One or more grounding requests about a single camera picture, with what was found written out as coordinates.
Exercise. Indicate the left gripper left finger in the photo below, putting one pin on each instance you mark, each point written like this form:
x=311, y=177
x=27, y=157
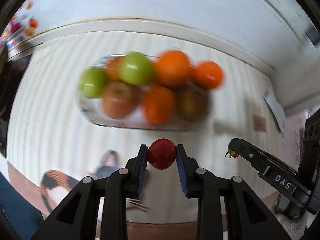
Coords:
x=77, y=215

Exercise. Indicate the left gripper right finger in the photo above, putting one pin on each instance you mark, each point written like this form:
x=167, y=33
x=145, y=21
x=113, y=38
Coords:
x=225, y=205

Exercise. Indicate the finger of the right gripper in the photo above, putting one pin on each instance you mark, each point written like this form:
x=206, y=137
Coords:
x=259, y=159

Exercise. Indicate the brown green apple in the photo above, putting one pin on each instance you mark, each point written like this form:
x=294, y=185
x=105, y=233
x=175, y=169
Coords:
x=192, y=103

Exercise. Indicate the cherry tomato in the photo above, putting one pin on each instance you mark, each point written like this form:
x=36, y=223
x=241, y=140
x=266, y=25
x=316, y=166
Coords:
x=162, y=153
x=231, y=154

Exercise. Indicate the small orange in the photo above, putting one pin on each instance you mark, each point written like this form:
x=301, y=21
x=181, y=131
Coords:
x=208, y=75

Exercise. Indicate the orange front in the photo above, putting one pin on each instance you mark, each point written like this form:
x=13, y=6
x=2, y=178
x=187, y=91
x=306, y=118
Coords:
x=159, y=105

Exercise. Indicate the reddish brown apple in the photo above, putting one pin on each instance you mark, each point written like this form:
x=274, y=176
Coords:
x=119, y=99

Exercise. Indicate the large orange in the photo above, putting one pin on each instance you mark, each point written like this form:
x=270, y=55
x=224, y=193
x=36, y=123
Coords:
x=173, y=68

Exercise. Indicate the brown round fruit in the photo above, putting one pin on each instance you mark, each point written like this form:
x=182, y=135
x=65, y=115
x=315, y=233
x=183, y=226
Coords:
x=111, y=68

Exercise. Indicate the blue kitchen cabinet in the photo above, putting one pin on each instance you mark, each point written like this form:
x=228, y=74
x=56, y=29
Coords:
x=21, y=215

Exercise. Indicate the white tissue paper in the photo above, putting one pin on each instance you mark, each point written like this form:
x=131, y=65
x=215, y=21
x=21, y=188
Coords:
x=276, y=110

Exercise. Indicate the striped cat table mat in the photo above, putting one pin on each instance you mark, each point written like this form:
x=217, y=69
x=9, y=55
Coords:
x=48, y=133

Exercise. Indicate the black charger plug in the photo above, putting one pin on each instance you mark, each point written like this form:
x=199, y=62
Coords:
x=313, y=35

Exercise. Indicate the oval floral ceramic plate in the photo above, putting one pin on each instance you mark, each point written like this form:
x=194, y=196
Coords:
x=93, y=111

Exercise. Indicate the black gas stove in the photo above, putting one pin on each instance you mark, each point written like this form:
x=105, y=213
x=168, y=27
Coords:
x=11, y=77

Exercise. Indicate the colourful wall stickers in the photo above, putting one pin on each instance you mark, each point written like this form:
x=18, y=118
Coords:
x=22, y=26

